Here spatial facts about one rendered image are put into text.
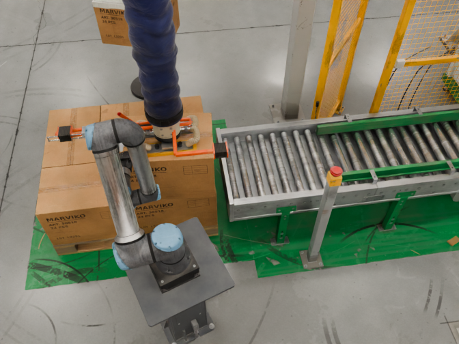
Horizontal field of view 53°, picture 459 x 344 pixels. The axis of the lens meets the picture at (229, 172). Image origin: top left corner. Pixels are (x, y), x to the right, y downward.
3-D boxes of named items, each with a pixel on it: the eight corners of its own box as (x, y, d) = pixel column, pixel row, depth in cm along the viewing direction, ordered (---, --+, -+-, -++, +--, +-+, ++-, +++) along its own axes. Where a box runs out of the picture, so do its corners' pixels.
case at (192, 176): (213, 152, 337) (211, 112, 306) (215, 196, 311) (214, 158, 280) (130, 156, 334) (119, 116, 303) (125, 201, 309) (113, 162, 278)
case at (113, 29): (179, 24, 425) (176, -17, 393) (168, 51, 400) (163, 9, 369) (117, 18, 432) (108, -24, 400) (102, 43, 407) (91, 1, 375)
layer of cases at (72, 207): (202, 130, 407) (200, 95, 376) (217, 224, 345) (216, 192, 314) (63, 144, 396) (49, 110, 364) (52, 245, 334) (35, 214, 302)
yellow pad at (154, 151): (196, 140, 290) (195, 135, 286) (197, 152, 283) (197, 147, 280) (141, 146, 287) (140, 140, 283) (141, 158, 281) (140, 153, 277)
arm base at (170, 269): (197, 262, 247) (196, 254, 239) (167, 282, 241) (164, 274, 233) (179, 236, 256) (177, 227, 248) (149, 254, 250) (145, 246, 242)
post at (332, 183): (314, 254, 346) (339, 169, 268) (316, 262, 342) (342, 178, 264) (305, 255, 345) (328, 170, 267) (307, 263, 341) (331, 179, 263)
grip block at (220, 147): (226, 147, 272) (226, 140, 268) (228, 158, 267) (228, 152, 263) (212, 148, 271) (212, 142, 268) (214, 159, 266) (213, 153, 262)
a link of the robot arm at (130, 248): (154, 268, 227) (114, 120, 205) (119, 278, 225) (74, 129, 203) (153, 254, 242) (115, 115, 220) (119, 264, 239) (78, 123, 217)
